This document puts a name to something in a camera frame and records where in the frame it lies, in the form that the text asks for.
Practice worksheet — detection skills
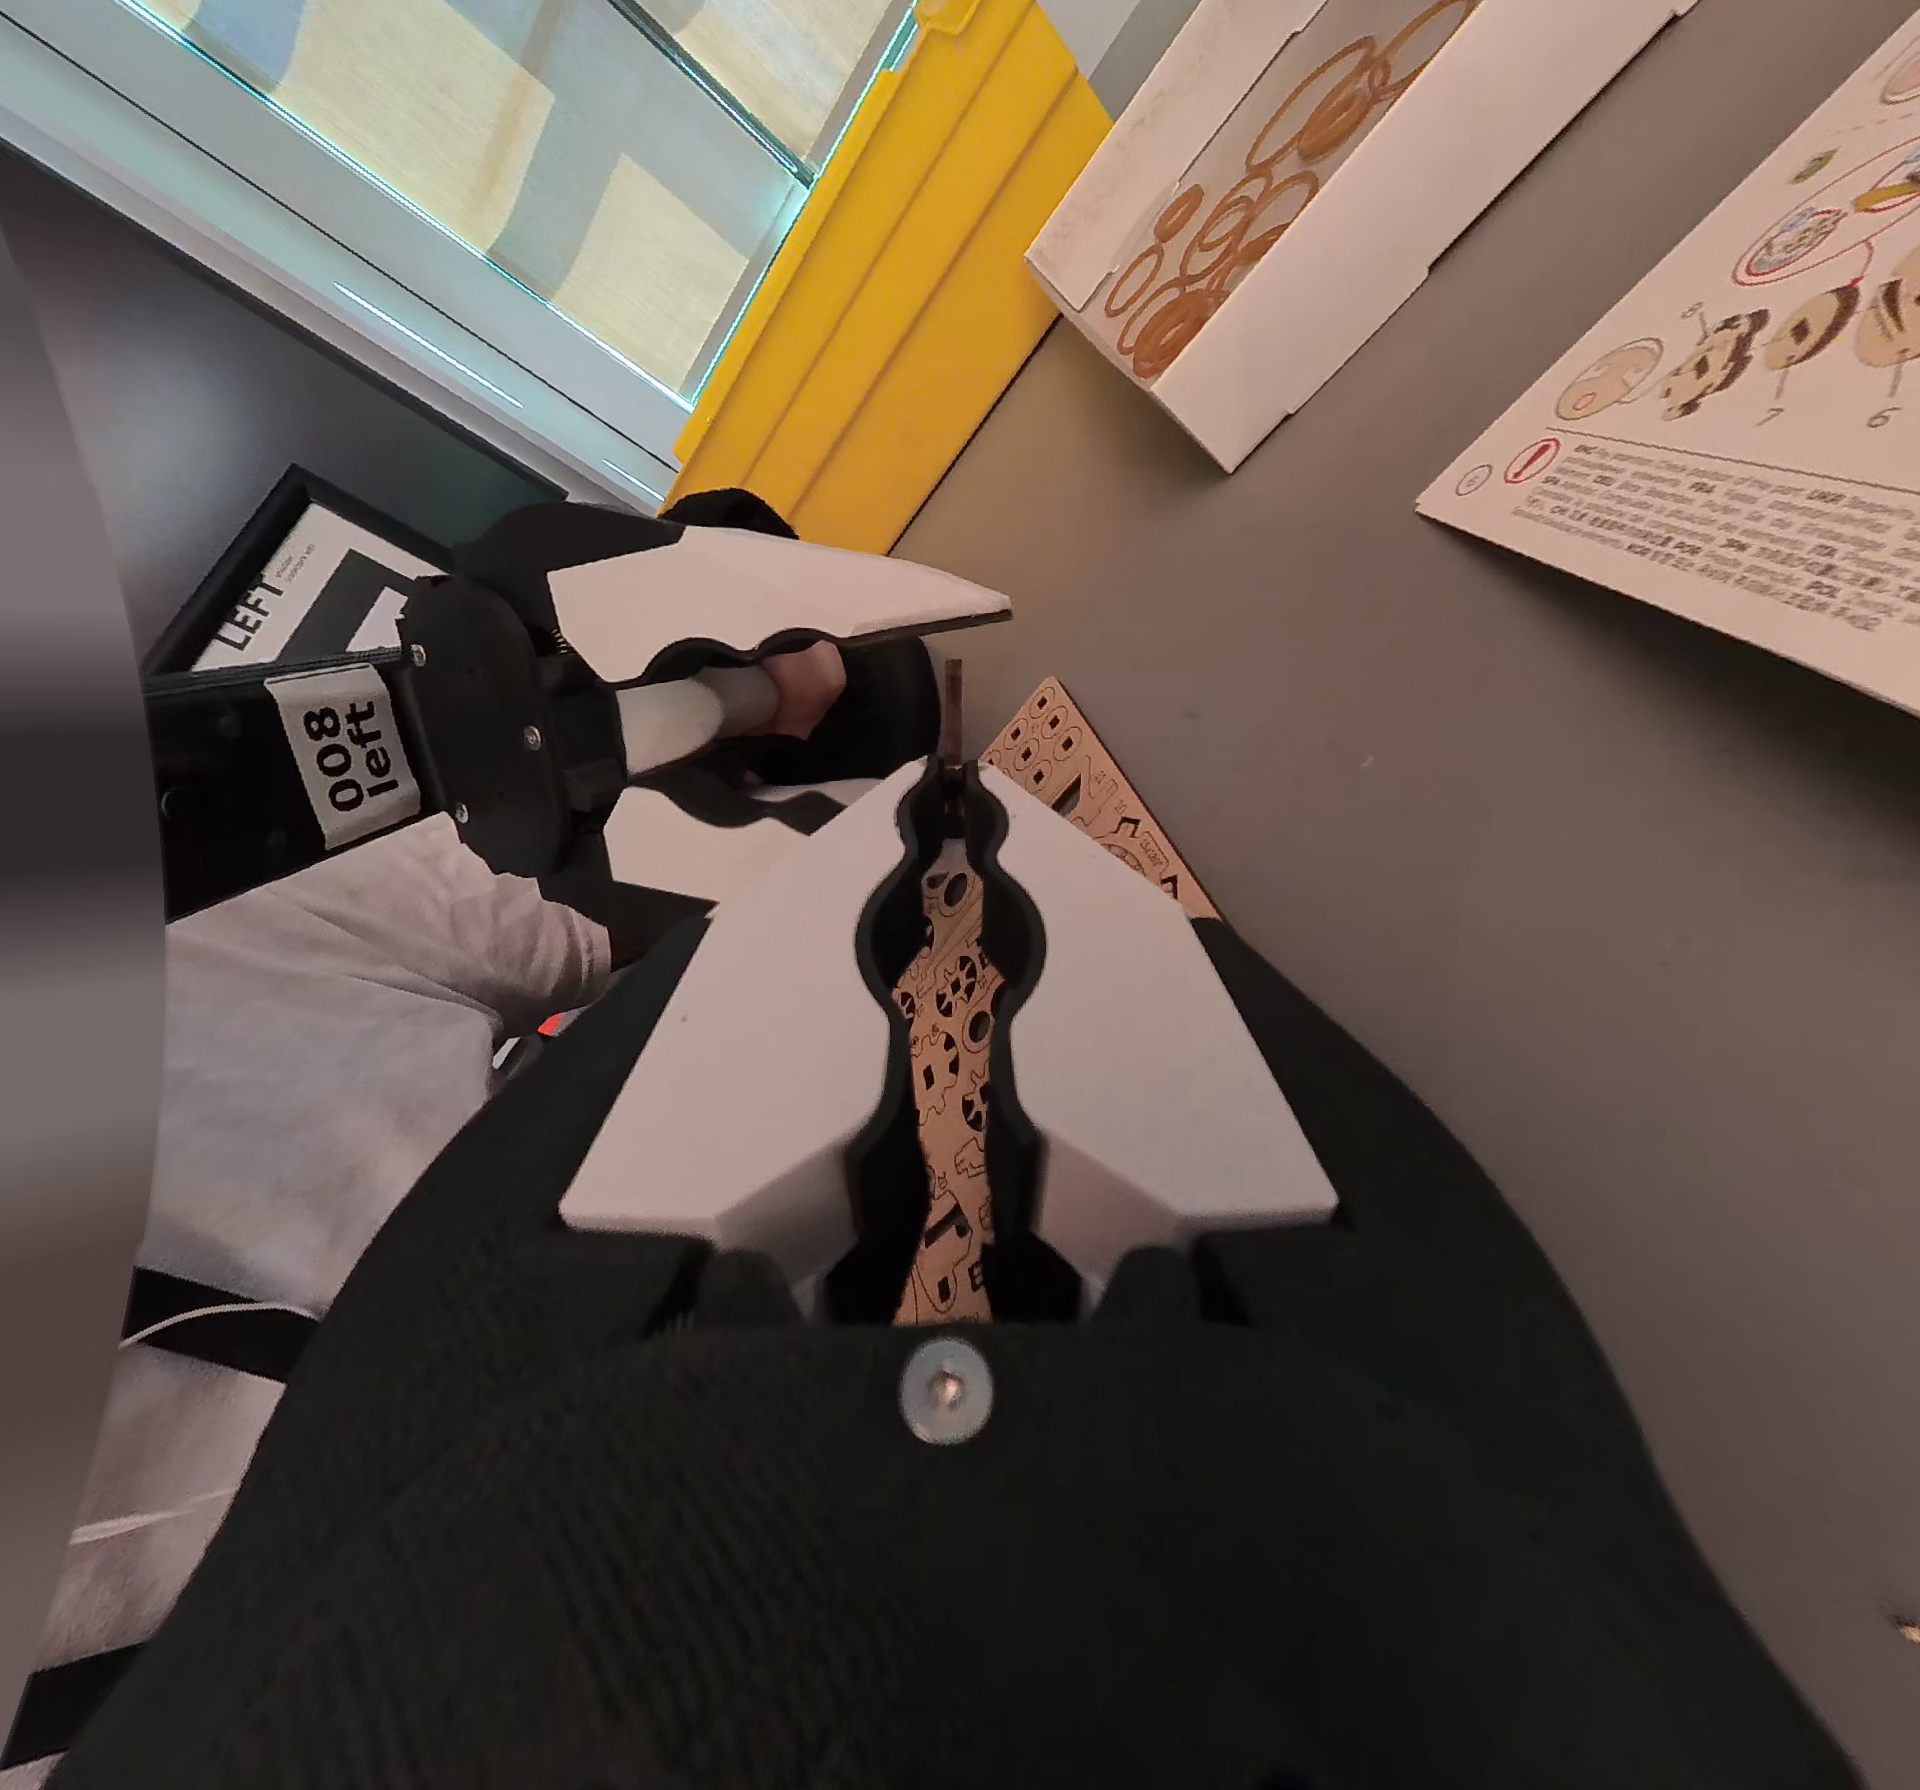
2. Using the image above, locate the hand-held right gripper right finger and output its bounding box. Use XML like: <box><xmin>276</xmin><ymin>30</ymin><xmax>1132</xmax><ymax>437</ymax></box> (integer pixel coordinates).
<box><xmin>958</xmin><ymin>763</ymin><xmax>1342</xmax><ymax>1317</ymax></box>

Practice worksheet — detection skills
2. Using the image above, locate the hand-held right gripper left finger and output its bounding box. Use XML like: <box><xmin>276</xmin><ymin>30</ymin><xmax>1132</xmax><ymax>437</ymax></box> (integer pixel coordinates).
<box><xmin>560</xmin><ymin>755</ymin><xmax>942</xmax><ymax>1317</ymax></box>

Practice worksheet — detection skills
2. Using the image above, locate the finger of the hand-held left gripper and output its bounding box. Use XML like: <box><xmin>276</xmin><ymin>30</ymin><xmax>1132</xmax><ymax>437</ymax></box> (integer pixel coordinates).
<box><xmin>544</xmin><ymin>528</ymin><xmax>1017</xmax><ymax>694</ymax></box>
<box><xmin>605</xmin><ymin>770</ymin><xmax>852</xmax><ymax>909</ymax></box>

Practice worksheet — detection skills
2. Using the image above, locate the laser-cut wooden parts sheet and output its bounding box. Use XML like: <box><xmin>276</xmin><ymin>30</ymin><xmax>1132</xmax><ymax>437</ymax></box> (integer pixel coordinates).
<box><xmin>892</xmin><ymin>675</ymin><xmax>1226</xmax><ymax>1331</ymax></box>

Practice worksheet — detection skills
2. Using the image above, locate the person's left hand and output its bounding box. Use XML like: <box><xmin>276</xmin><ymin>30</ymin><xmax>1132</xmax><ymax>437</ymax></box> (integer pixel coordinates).
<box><xmin>762</xmin><ymin>640</ymin><xmax>852</xmax><ymax>743</ymax></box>

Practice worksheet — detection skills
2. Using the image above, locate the yellow plastic bin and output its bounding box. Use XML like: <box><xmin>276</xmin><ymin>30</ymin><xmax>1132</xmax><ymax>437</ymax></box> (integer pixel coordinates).
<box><xmin>667</xmin><ymin>0</ymin><xmax>1116</xmax><ymax>558</ymax></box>

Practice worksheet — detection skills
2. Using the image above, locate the white cardboard box tray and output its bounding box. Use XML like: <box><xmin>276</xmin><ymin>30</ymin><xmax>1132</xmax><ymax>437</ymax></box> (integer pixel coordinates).
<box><xmin>1025</xmin><ymin>0</ymin><xmax>1825</xmax><ymax>476</ymax></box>

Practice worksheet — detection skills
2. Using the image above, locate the window with blinds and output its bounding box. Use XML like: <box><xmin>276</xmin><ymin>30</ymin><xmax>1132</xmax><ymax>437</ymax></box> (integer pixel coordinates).
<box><xmin>0</xmin><ymin>0</ymin><xmax>1011</xmax><ymax>506</ymax></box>

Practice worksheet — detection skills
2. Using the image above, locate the pile of tan rubber bands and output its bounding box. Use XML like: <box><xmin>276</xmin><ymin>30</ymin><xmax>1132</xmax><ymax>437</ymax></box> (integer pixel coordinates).
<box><xmin>1101</xmin><ymin>0</ymin><xmax>1594</xmax><ymax>386</ymax></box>

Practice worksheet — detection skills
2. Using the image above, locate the printed instruction booklet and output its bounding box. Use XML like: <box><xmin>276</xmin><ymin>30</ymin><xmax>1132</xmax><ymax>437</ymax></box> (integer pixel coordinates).
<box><xmin>1418</xmin><ymin>3</ymin><xmax>1920</xmax><ymax>722</ymax></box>

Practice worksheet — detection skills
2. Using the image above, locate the white cable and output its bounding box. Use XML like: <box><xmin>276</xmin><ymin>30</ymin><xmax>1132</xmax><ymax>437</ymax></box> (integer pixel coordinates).
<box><xmin>73</xmin><ymin>1297</ymin><xmax>309</xmax><ymax>1549</ymax></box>

